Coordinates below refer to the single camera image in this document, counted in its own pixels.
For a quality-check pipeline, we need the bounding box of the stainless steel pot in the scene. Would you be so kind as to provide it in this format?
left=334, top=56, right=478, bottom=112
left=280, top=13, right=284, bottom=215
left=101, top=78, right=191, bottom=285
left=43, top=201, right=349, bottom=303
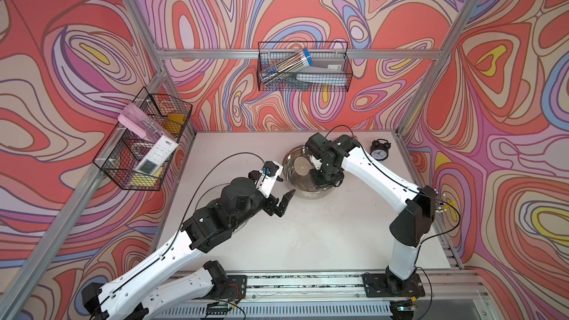
left=282, top=145, right=336, bottom=200

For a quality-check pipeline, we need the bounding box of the beige plastic ladle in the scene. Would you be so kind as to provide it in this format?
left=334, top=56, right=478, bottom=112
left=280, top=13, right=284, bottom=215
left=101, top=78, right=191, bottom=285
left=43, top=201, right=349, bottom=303
left=293, top=156, right=314, bottom=176

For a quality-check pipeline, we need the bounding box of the glass pot lid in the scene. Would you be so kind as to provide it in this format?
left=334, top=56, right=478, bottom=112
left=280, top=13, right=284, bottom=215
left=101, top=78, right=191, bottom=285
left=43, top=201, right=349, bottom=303
left=191, top=178, right=256, bottom=239

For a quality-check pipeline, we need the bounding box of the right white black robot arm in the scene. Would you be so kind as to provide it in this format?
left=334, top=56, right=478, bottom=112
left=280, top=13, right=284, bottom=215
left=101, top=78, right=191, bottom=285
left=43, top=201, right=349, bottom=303
left=305, top=133, right=437, bottom=296

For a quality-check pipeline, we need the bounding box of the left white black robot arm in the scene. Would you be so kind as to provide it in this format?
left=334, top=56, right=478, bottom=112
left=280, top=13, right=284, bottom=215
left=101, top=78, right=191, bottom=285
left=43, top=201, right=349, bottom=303
left=81, top=169, right=296, bottom=319

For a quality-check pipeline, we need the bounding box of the black alarm clock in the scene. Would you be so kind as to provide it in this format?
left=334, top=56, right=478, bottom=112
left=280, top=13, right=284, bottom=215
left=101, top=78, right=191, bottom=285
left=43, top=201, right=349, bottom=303
left=370, top=139, right=391, bottom=161

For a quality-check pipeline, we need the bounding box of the grey white box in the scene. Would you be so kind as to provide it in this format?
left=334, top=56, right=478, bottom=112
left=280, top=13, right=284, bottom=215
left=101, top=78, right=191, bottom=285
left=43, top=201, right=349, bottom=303
left=296, top=57, right=347, bottom=86

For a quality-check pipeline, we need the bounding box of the white remote device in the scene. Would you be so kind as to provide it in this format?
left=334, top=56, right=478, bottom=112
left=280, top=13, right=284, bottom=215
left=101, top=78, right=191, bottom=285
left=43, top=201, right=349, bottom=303
left=135, top=135, right=179, bottom=176

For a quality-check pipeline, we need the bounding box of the green circuit board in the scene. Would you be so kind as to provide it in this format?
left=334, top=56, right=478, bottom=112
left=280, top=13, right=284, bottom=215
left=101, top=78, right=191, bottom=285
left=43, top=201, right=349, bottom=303
left=204, top=302, right=240, bottom=318

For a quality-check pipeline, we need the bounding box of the clear cup of pencils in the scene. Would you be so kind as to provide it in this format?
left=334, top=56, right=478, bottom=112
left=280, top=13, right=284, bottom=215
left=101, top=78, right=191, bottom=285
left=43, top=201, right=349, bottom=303
left=436, top=192, right=459, bottom=226

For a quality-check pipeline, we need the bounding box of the yellow sponge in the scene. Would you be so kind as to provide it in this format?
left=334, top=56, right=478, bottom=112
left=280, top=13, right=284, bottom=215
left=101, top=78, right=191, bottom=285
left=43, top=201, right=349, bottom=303
left=163, top=113, right=186, bottom=136

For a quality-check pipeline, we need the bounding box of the clear tube of pencils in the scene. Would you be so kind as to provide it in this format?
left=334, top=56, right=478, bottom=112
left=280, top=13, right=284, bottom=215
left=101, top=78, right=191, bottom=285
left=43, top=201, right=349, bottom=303
left=259, top=48, right=313, bottom=87

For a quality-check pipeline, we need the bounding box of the pink plastic case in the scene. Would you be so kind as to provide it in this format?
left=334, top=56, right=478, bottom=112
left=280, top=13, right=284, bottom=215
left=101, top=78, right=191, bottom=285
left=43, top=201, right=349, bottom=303
left=118, top=103, right=166, bottom=143

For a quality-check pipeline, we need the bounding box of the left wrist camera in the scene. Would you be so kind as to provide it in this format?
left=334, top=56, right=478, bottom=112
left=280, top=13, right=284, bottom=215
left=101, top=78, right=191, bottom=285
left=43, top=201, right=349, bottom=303
left=248, top=161, right=283, bottom=196

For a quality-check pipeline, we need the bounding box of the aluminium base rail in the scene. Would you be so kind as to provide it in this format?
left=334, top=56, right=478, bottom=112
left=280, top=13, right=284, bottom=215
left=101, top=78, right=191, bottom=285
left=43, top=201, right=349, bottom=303
left=152, top=270, right=501, bottom=319

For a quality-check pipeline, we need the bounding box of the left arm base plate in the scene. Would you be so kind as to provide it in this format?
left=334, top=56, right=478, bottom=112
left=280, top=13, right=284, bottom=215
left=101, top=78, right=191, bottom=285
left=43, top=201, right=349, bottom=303
left=202, top=275, right=247, bottom=302

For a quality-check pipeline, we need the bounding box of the back black wire basket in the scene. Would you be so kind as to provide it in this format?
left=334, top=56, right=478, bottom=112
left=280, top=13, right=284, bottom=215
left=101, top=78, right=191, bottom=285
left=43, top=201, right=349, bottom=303
left=256, top=39, right=354, bottom=93

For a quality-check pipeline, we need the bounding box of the black wire basket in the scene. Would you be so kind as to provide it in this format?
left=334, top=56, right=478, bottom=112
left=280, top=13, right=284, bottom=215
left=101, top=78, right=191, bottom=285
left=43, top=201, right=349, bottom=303
left=93, top=88, right=193, bottom=191
left=256, top=39, right=354, bottom=93

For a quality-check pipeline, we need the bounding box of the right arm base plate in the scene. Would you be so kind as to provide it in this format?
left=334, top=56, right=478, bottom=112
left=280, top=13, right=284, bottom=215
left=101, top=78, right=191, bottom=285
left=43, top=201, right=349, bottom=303
left=362, top=271, right=425, bottom=299

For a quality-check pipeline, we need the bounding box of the left black wire basket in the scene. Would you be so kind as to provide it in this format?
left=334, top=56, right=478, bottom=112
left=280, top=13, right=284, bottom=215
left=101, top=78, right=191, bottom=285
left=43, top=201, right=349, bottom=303
left=93, top=88, right=193, bottom=191

